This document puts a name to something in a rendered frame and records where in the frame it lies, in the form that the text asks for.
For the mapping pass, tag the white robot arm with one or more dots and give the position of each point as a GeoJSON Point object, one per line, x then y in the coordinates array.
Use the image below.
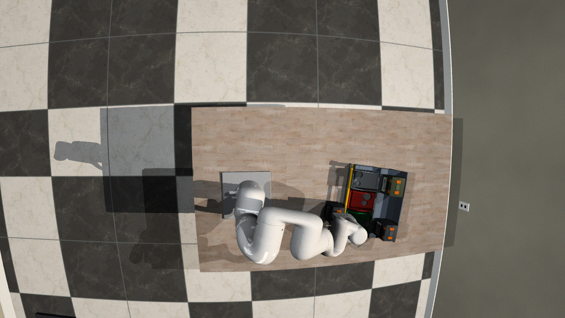
{"type": "Point", "coordinates": [259, 230]}

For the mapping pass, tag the red open bin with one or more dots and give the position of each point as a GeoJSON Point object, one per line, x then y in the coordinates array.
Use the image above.
{"type": "Point", "coordinates": [355, 198]}

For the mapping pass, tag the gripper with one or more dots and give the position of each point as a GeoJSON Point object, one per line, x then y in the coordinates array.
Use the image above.
{"type": "Point", "coordinates": [330, 216]}

